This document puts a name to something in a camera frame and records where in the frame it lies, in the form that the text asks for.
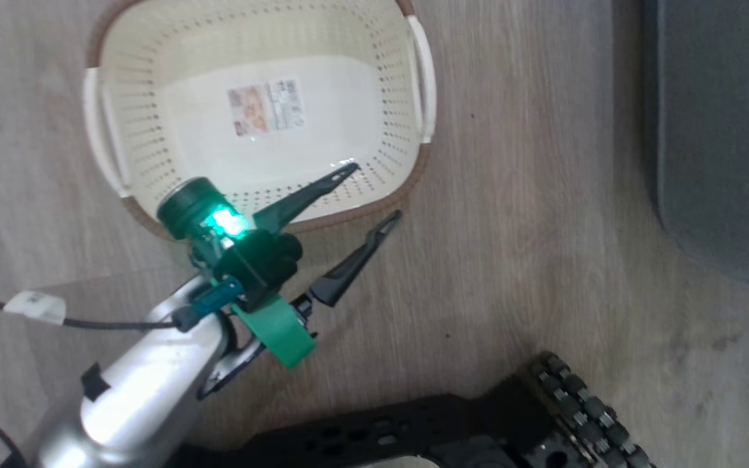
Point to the black roller wheel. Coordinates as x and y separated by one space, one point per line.
582 409

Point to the grey fabric sofa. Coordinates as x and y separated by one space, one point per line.
719 130

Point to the blue left camera connector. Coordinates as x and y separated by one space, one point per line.
213 300

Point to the paper label sticker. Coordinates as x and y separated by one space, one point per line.
265 107

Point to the white plastic laundry basket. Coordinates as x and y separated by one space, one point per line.
270 162

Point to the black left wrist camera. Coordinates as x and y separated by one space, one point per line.
257 263

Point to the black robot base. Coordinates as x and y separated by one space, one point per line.
381 435

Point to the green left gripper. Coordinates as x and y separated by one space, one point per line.
196 205

